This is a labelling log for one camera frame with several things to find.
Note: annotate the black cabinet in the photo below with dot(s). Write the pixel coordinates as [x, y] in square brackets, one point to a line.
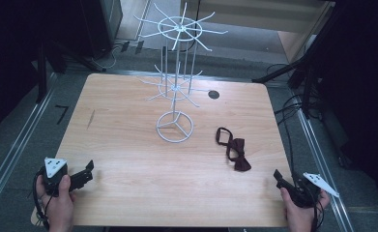
[101, 25]

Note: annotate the person's right hand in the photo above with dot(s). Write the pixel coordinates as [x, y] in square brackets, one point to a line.
[297, 214]

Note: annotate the black round table grommet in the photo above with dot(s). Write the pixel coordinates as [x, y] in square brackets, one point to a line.
[213, 94]

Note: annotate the black plug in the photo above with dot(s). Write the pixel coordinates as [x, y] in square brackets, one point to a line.
[125, 46]
[139, 47]

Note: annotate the dark red bow tie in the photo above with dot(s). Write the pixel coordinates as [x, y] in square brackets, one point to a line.
[241, 162]

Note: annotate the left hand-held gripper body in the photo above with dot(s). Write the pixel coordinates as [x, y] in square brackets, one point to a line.
[55, 175]

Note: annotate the black metal stand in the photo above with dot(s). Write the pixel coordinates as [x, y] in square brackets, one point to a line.
[42, 71]
[305, 61]

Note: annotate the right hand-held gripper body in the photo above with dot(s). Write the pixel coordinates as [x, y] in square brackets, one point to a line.
[304, 191]

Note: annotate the person's left hand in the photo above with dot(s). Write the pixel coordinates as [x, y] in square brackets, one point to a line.
[59, 206]

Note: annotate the metal floor rail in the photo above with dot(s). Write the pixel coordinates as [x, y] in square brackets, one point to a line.
[12, 161]
[325, 174]

